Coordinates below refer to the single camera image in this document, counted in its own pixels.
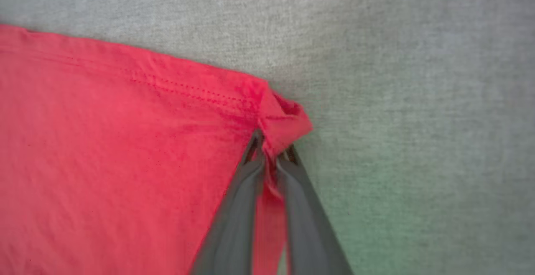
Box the grey fabric sofa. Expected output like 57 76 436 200
0 0 535 275

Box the red and white shirt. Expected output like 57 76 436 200
0 24 314 275

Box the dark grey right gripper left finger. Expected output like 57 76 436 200
189 129 268 275

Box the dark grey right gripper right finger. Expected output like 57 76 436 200
276 143 355 275

